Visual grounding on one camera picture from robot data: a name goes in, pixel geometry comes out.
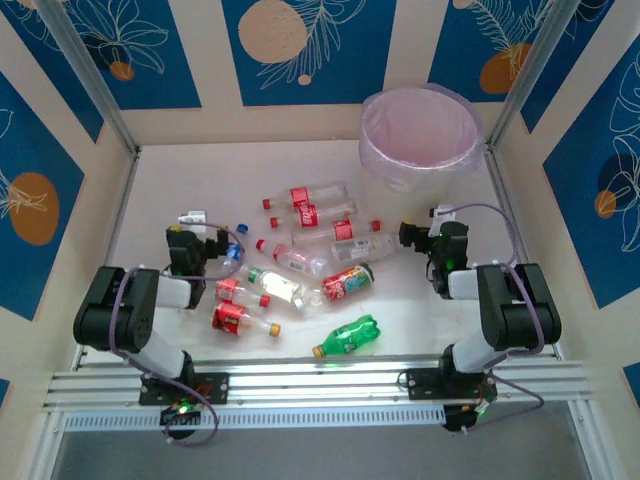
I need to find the green bottle orange cap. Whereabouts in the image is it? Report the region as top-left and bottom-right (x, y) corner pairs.
(312, 313), (382, 359)

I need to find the clear bottle green cap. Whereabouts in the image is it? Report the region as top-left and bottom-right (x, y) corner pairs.
(247, 266), (325, 312)

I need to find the clear bottle white label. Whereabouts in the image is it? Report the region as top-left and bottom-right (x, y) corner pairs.
(329, 233), (406, 264)

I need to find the aluminium frame leg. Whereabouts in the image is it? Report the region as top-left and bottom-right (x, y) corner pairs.
(567, 399), (609, 480)
(24, 414), (69, 480)

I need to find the red label bottle orange cap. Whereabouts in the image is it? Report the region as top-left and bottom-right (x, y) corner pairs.
(211, 301), (282, 340)

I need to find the white plastic bin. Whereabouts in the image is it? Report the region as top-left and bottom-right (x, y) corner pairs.
(359, 149), (481, 225)

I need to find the black controller board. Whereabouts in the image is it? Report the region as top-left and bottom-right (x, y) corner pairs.
(443, 402), (489, 434)
(159, 402), (202, 427)

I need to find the clear cola bottle red cap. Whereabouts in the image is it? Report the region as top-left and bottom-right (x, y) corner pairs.
(262, 180), (349, 211)
(290, 218), (383, 248)
(268, 200), (358, 231)

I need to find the small red label bottle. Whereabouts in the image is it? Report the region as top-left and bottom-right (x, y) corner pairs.
(214, 277), (272, 308)

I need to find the clear bottle pink label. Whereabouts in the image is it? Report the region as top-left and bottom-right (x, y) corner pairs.
(254, 238), (331, 280)

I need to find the clear bottle blue cap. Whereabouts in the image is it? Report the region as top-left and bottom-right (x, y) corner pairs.
(221, 222), (251, 275)

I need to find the aluminium frame post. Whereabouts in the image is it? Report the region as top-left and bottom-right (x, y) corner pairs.
(485, 0), (587, 149)
(34, 0), (141, 156)

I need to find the aluminium mounting rail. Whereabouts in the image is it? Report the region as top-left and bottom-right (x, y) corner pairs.
(42, 353), (596, 416)

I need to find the red label bottle green cap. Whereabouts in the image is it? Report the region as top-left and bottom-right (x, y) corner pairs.
(321, 262), (376, 304)

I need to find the aluminium table side rail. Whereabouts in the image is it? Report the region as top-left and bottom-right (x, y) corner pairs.
(485, 147), (560, 360)
(72, 147), (144, 372)

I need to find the white trash bin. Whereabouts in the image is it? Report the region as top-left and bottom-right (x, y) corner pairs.
(358, 83), (487, 195)

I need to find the white slotted cable duct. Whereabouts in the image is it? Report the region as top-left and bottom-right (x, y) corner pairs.
(62, 405), (447, 432)

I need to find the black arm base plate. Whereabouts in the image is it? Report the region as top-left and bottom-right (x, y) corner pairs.
(138, 372), (231, 406)
(405, 367), (499, 401)

